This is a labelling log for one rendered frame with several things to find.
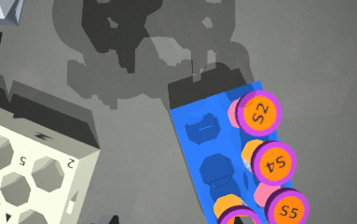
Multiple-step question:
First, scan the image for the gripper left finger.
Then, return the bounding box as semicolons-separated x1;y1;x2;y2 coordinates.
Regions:
96;215;119;224

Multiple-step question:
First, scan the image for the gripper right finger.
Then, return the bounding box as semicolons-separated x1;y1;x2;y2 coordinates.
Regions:
234;217;255;224

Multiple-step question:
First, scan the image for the blue tube rack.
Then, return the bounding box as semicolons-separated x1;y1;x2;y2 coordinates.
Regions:
170;80;279;224

